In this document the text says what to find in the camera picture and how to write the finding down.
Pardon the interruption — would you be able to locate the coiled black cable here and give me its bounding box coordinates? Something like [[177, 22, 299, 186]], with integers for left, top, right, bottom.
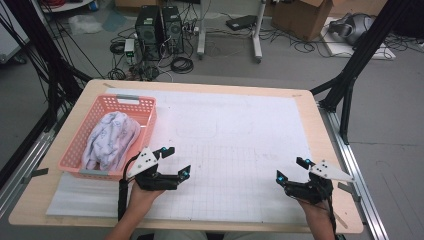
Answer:
[[170, 56, 195, 75]]

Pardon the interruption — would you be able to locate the white grid mat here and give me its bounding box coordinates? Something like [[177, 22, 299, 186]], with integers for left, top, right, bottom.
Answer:
[[45, 87, 316, 225]]

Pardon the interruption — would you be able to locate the open cardboard box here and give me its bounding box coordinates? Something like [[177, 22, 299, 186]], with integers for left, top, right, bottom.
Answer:
[[271, 0, 334, 42]]

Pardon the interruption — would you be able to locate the black frame post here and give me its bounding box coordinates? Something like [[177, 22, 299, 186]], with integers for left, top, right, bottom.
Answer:
[[0, 0, 93, 133], [309, 0, 414, 145]]

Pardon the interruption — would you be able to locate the white metal stand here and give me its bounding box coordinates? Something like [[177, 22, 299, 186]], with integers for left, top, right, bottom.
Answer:
[[196, 0, 267, 64]]

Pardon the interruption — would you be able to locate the aluminium rail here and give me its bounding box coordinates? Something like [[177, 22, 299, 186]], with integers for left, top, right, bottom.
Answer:
[[0, 128, 58, 218], [318, 103, 390, 240]]

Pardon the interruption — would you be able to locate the person's left hand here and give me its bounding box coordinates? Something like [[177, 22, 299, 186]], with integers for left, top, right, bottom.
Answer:
[[128, 182, 166, 215]]

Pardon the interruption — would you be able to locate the white round table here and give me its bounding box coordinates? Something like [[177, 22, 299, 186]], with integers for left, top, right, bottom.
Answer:
[[39, 0, 94, 14]]

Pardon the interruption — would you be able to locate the white floor board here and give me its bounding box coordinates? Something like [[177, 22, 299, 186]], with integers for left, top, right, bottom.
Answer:
[[321, 16, 397, 61]]

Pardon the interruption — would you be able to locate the grey and black device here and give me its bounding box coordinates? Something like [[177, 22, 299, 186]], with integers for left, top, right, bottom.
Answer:
[[328, 12, 376, 46]]

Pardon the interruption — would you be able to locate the slim black computer tower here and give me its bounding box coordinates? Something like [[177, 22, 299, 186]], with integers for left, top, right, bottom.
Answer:
[[161, 5, 184, 54]]

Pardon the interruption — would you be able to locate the left hand-held gripper cable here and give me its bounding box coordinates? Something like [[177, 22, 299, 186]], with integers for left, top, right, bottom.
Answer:
[[117, 152, 141, 222]]

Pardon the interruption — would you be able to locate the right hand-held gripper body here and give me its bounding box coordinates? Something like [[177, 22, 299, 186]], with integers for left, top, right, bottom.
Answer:
[[283, 159, 355, 205]]

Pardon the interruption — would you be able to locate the white power unit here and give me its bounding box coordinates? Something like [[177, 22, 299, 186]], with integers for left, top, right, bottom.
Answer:
[[123, 38, 136, 64]]

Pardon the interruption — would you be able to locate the clear plastic bag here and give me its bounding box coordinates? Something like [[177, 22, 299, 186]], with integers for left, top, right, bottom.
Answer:
[[68, 14, 103, 36]]

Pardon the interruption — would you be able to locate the right hand-held gripper cable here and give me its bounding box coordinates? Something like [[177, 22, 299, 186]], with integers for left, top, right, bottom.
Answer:
[[324, 194, 338, 240]]

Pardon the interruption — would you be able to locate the hand-held gripper cable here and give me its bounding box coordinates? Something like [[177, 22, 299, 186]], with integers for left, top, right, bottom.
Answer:
[[117, 152, 141, 222], [324, 194, 338, 240]]

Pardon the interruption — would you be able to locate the lavender printed cloth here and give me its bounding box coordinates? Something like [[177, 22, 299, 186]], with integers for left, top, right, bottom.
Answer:
[[81, 110, 142, 172]]

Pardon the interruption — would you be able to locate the person's right hand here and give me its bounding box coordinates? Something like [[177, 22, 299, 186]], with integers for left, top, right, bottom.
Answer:
[[298, 198, 335, 223]]

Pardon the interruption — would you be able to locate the large black computer tower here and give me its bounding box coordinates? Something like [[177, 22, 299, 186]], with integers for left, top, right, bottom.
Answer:
[[134, 5, 164, 61]]

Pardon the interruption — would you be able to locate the grey metal bracket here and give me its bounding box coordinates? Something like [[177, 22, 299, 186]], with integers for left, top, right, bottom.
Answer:
[[337, 181, 362, 203], [21, 167, 50, 185]]

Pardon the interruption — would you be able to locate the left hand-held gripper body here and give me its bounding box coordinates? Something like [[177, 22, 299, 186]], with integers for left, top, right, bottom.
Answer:
[[125, 146, 181, 192]]

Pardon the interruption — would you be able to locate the flat black device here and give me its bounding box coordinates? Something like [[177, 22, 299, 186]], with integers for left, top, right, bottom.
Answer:
[[225, 14, 258, 32]]

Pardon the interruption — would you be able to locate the pink plastic basket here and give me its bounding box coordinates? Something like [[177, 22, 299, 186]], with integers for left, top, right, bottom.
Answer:
[[57, 93, 158, 183]]

